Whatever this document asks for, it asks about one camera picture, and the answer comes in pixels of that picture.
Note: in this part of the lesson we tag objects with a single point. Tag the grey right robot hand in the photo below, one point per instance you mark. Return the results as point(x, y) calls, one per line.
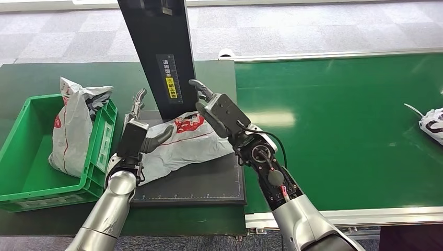
point(211, 119)

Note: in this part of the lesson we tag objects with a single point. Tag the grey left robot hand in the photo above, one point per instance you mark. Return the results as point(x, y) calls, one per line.
point(157, 140)

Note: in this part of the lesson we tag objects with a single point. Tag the white red-print mailer package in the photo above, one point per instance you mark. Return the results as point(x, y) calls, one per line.
point(190, 149)

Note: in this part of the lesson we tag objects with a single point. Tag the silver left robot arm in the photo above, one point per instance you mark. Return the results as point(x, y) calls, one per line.
point(110, 208)

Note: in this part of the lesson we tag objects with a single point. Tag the white red-striped mailer package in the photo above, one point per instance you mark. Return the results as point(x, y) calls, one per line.
point(72, 135)

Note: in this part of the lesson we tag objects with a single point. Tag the black weighing device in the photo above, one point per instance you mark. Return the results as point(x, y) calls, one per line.
point(166, 34)

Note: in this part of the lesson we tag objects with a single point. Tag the green plastic basket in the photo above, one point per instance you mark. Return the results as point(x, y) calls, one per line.
point(31, 187)

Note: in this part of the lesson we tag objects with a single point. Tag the white black-print mailer package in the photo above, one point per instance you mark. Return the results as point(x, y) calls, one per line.
point(432, 123)

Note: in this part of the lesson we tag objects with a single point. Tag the yellow warning sticker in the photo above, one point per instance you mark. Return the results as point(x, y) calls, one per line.
point(171, 88)

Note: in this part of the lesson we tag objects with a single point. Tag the white roller end cap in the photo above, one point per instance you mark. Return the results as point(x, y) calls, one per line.
point(225, 53)

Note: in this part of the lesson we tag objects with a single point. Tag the green conveyor belt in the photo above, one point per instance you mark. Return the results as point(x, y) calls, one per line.
point(346, 138)

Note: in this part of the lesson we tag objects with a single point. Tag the dark green table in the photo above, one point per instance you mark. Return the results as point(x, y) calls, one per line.
point(34, 79)

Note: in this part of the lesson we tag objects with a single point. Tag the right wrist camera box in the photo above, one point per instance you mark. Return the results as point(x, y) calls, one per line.
point(228, 112)

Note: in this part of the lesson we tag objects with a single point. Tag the small metal hinge bracket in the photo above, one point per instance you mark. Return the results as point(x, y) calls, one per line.
point(258, 231)

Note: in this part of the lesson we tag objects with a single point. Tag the thin aluminium conveyor rail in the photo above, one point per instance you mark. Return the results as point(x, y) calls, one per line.
point(328, 55)

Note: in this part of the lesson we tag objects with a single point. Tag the wide aluminium conveyor rail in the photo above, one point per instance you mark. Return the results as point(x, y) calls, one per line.
point(380, 214)

